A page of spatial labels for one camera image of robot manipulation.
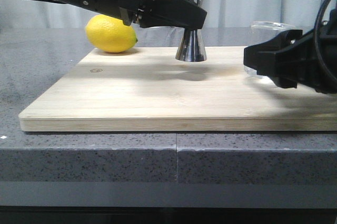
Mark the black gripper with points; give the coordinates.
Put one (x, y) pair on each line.
(175, 13)
(293, 58)

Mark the clear glass beaker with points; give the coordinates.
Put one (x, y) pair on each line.
(262, 31)

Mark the yellow lemon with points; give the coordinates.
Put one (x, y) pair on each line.
(110, 34)

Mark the grey curtain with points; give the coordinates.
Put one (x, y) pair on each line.
(220, 13)

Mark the light wooden cutting board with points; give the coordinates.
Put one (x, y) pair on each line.
(147, 89)

